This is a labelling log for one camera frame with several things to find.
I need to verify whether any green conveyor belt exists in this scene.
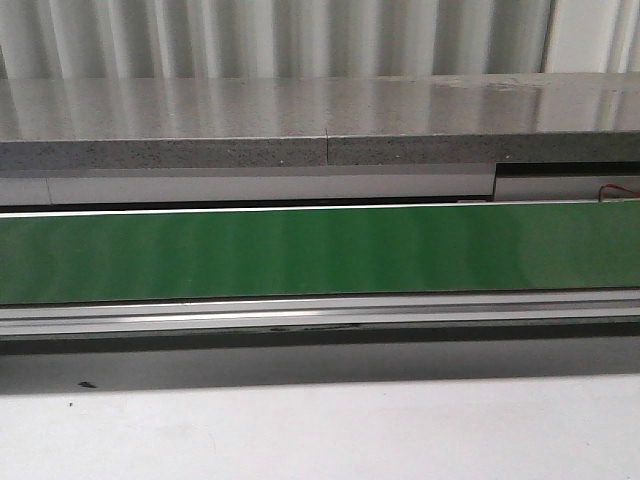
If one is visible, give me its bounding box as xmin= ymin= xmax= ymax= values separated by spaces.
xmin=1 ymin=201 xmax=639 ymax=305

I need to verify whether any white corrugated curtain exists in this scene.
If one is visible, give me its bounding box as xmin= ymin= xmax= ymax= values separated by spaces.
xmin=1 ymin=1 xmax=639 ymax=79

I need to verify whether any grey conveyor back rail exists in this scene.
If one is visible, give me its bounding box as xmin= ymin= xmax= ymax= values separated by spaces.
xmin=1 ymin=161 xmax=639 ymax=207

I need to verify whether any aluminium conveyor front rail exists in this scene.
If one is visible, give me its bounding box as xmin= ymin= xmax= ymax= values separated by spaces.
xmin=1 ymin=288 xmax=639 ymax=341

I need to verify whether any red wire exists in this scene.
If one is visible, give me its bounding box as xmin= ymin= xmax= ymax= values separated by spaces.
xmin=598 ymin=183 xmax=640 ymax=203

